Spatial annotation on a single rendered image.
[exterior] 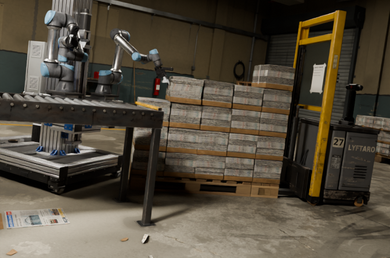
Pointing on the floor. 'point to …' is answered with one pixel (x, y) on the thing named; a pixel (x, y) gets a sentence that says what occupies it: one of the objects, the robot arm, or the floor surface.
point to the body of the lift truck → (341, 159)
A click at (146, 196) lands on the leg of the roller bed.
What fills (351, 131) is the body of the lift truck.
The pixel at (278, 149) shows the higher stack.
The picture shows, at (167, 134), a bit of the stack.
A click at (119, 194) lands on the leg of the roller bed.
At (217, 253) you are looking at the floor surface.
